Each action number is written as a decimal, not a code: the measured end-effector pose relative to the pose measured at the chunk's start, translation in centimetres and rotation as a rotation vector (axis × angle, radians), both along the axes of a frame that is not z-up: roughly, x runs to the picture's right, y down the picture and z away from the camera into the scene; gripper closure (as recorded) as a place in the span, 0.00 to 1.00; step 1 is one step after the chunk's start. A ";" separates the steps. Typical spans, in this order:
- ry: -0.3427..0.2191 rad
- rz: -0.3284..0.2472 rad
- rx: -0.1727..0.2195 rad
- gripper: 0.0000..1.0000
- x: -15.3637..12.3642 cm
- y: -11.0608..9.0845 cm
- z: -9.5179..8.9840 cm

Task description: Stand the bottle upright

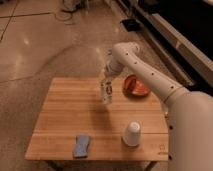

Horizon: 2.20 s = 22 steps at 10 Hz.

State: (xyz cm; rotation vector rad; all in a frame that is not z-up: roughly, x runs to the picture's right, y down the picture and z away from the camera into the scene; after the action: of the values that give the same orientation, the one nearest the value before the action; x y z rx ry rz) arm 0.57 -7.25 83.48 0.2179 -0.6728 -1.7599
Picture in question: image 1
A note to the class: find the long wall shelf unit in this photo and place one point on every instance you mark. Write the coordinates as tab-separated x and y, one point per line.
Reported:
185	27

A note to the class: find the wooden table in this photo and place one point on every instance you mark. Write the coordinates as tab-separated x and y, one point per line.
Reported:
73	107

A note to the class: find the white labelled bottle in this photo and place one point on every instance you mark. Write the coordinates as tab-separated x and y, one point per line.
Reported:
106	91

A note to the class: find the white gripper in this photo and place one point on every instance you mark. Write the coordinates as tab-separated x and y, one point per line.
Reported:
108	72

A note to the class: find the black floor box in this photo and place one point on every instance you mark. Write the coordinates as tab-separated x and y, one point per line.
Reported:
130	24

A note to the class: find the blue sponge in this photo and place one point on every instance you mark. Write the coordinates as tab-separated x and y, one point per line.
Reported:
81	147

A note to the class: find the white paper cup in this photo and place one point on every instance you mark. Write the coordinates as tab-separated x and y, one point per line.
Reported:
132	134

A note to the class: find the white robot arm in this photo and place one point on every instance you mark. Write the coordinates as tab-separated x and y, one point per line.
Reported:
190	113

